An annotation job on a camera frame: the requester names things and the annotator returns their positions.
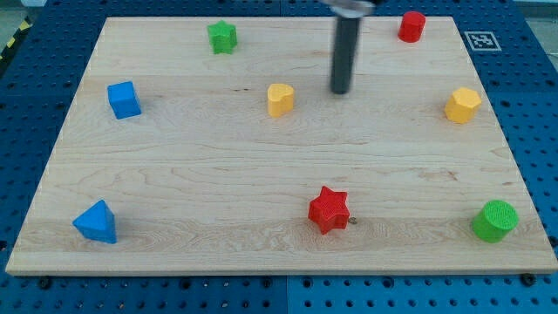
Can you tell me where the wooden board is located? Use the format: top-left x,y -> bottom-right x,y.
6,17 -> 557,276

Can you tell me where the green cylinder block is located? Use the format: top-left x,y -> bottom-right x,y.
472,200 -> 520,243

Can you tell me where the white fiducial marker tag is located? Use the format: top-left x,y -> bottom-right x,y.
465,31 -> 501,51

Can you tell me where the green star block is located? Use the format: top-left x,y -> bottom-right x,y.
207,20 -> 237,54

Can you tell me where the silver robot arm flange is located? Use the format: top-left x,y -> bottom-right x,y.
320,0 -> 376,18

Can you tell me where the red cylinder block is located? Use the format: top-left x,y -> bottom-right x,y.
398,10 -> 426,43

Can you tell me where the yellow black hazard tape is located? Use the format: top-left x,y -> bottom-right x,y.
1,16 -> 33,64

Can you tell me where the blue cube block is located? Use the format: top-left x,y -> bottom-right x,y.
107,81 -> 141,119

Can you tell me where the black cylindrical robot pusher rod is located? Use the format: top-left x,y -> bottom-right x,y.
330,16 -> 360,94

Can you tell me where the yellow hexagon block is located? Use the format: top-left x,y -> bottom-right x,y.
444,87 -> 482,124

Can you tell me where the blue triangle block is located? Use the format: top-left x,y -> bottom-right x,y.
72,200 -> 117,244

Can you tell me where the red star block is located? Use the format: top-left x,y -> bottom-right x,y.
308,186 -> 350,235

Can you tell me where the yellow heart block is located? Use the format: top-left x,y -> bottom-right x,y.
267,83 -> 295,118

